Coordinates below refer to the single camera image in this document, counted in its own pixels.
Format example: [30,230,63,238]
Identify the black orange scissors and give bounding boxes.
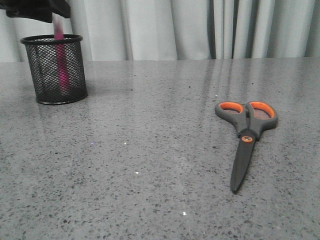
[214,101,278,193]

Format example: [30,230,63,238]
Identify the grey curtain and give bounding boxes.
[0,0,320,63]

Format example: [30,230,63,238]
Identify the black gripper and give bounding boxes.
[0,0,71,23]

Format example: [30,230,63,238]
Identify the pink pen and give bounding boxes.
[53,14,70,95]

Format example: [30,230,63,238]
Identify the black mesh pen holder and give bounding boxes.
[20,34,88,105]

